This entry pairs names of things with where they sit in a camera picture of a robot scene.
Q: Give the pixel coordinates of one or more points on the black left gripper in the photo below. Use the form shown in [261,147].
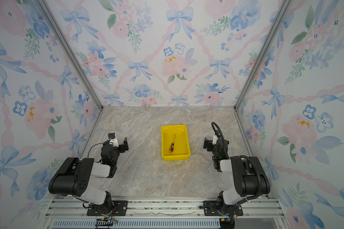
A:
[126,146]

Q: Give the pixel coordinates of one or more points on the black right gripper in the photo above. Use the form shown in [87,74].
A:
[209,143]

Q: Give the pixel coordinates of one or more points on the orange black handled screwdriver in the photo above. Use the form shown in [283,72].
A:
[171,149]

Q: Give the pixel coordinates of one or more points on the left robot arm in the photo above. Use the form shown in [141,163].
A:
[72,179]

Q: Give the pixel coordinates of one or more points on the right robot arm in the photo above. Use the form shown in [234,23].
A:
[250,180]

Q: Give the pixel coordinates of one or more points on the yellow plastic bin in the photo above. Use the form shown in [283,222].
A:
[181,149]

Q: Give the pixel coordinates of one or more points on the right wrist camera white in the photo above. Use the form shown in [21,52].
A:
[215,138]

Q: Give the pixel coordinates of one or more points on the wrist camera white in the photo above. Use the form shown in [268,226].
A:
[113,139]
[215,138]

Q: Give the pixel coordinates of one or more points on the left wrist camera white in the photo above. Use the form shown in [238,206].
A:
[113,139]

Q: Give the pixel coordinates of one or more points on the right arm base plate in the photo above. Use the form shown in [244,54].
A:
[215,208]

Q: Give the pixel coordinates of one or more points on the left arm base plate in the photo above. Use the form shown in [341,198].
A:
[114,208]

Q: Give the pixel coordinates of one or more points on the aluminium front rail frame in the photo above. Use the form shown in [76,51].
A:
[167,213]

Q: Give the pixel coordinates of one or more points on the aluminium corner post left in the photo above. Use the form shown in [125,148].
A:
[54,26]

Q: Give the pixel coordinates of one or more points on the aluminium corner post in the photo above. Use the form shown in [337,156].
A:
[54,26]
[278,20]

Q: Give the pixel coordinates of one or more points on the aluminium corner post right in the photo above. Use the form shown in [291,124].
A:
[278,20]

